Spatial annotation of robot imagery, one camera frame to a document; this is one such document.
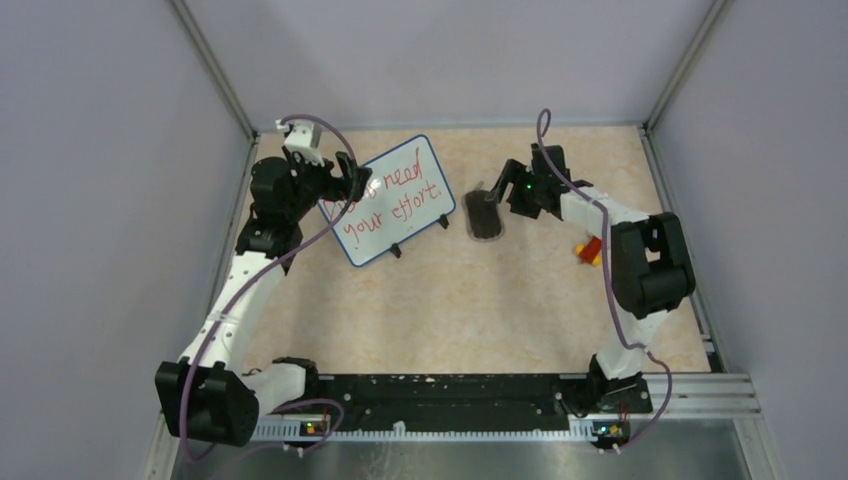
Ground right aluminium frame post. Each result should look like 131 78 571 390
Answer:
642 0 735 136

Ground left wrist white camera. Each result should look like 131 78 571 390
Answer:
275 119 325 167

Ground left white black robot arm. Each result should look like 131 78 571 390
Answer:
154 152 373 447

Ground left aluminium frame post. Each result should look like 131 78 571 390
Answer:
166 0 257 141

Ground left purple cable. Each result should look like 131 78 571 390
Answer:
177 113 362 464

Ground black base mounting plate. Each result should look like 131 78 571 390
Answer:
305 373 653 433

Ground purple cable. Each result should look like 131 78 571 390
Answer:
177 113 362 464
533 108 674 454

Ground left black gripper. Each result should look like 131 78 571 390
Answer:
283 144 371 221

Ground aluminium frame post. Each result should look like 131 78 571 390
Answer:
166 0 257 141
642 0 735 136

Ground aluminium front rail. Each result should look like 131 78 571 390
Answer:
143 373 787 479

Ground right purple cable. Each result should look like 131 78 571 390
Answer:
533 108 674 454

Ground blue framed small whiteboard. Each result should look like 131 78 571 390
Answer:
319 134 457 267

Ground grey oval whiteboard eraser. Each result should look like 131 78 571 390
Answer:
462 189 504 242

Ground red yellow green toy bricks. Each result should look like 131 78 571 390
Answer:
574 236 603 266

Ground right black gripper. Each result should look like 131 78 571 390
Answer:
487 160 547 220

